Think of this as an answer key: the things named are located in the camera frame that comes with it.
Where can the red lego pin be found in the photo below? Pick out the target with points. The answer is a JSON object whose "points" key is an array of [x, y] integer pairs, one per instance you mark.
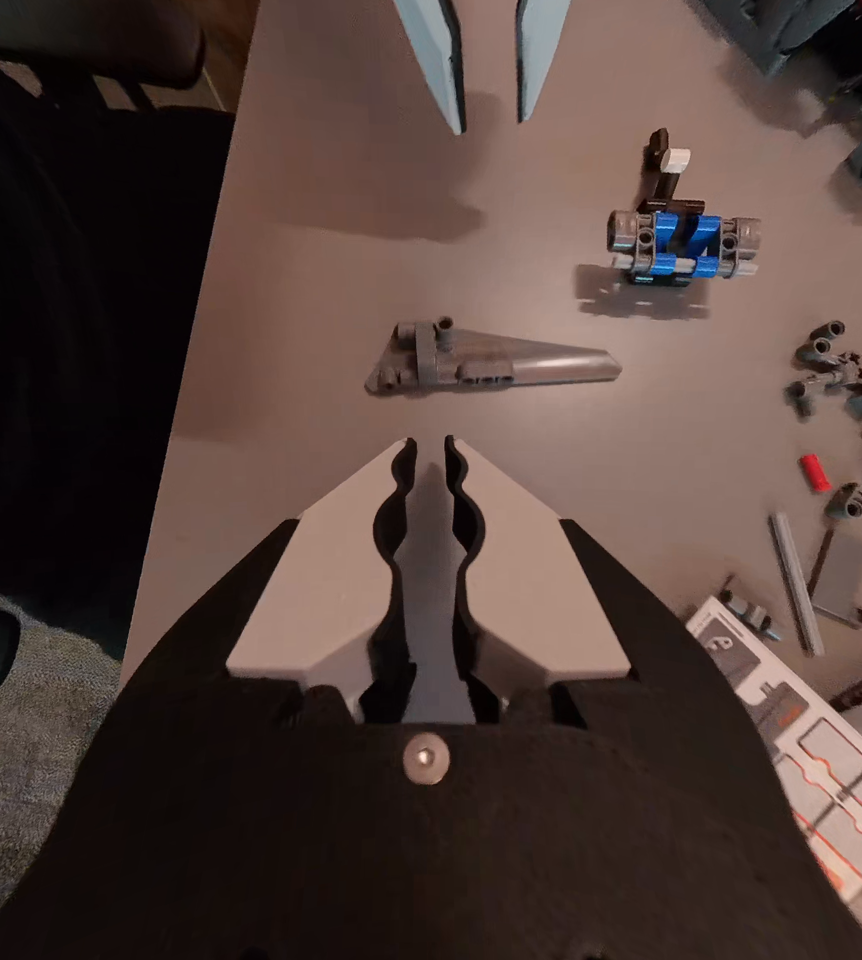
{"points": [[815, 472]]}

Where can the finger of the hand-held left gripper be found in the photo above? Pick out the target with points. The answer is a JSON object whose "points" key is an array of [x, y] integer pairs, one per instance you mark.
{"points": [[434, 45], [539, 45]]}

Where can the group of grey lego connectors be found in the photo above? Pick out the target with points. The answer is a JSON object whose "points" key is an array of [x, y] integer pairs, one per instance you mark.
{"points": [[820, 349]]}

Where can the grey lego pin connector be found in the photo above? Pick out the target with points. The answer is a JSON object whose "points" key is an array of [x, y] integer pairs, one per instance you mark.
{"points": [[443, 328]]}

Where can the lego sticker sheet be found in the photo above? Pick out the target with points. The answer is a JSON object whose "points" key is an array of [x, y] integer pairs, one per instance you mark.
{"points": [[798, 750]]}

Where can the blue lego engine block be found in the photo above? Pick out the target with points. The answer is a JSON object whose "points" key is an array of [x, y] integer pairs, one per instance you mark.
{"points": [[670, 232]]}

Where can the long grey lego axle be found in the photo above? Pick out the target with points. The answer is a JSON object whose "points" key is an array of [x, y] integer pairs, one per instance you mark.
{"points": [[794, 581]]}

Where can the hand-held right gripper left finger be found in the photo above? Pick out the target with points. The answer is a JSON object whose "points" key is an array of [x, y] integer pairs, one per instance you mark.
{"points": [[311, 600]]}

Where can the partly built lego car chassis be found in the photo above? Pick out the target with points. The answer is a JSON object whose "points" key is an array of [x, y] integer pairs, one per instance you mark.
{"points": [[813, 37]]}

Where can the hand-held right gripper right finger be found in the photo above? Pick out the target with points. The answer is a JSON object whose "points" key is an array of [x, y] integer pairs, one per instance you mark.
{"points": [[543, 592]]}

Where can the grey pointed lego panel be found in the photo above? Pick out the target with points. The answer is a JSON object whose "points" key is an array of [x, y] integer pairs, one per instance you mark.
{"points": [[521, 367]]}

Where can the short grey lego beam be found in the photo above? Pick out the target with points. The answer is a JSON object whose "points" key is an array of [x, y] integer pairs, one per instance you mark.
{"points": [[751, 611]]}

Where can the dark grey flat lego panel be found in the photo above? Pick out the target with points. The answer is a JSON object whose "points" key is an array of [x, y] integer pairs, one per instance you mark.
{"points": [[843, 577]]}

